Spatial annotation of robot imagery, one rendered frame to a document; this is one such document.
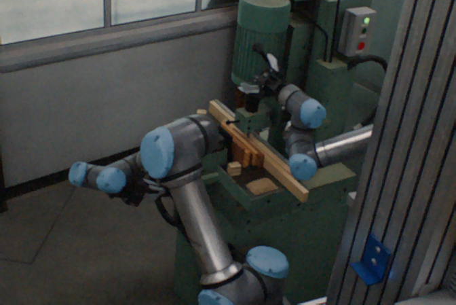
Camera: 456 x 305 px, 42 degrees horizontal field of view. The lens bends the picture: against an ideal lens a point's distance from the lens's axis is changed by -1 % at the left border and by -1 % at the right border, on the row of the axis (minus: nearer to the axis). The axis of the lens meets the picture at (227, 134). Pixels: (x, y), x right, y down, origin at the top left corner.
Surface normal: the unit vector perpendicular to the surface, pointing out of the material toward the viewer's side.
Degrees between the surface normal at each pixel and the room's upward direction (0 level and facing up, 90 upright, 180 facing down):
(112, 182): 67
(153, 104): 90
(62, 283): 0
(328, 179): 0
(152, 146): 84
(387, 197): 90
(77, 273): 0
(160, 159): 84
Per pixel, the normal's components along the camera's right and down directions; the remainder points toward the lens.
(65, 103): 0.62, 0.45
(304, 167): -0.07, 0.51
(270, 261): 0.18, -0.89
